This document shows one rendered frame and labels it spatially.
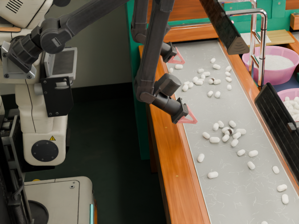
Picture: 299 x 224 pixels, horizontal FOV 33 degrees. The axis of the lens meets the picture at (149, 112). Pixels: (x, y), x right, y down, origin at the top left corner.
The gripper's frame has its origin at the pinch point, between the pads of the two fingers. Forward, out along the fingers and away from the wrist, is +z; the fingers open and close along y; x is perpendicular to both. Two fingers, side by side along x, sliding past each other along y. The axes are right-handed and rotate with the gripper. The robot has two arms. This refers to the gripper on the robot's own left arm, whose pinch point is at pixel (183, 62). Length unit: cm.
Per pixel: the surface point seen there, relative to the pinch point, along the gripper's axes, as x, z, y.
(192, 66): 4.6, 12.8, 17.7
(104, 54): 63, 3, 124
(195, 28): -7.1, 9.2, 37.4
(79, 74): 86, -2, 124
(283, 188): -6, 23, -77
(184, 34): -1.6, 6.7, 37.4
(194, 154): 11, 5, -52
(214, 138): 4.3, 10.2, -46.3
